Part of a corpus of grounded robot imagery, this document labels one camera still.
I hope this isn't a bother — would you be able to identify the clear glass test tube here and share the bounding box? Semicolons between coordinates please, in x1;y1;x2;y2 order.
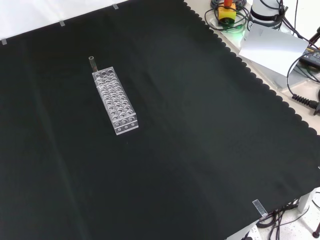
88;56;100;74

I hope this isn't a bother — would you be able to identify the clear acrylic test tube rack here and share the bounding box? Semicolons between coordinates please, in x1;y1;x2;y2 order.
91;66;139;136

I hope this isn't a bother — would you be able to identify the black bench cloth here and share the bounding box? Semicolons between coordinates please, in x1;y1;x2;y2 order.
0;0;320;240

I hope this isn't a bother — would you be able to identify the yellow emergency stop button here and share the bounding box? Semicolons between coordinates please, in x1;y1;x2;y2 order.
217;0;237;25

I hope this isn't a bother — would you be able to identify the white power strip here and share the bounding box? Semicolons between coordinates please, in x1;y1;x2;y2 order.
239;224;260;240

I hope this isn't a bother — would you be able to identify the black power adapter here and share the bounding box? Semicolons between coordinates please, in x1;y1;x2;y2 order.
299;46;320;68

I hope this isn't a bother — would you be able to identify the grey table leg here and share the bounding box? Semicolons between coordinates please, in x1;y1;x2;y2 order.
296;191;312;214

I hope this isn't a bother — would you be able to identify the tripod leg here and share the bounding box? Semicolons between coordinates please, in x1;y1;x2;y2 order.
308;25;320;49

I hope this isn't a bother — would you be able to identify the coiled black cable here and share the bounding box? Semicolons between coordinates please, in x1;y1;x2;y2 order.
204;0;252;33

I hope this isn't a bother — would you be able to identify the black cable with ribbed plug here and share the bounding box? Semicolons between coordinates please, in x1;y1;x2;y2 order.
286;53;320;115

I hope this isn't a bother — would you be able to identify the black cable bundle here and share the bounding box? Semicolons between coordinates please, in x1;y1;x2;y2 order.
256;199;311;240

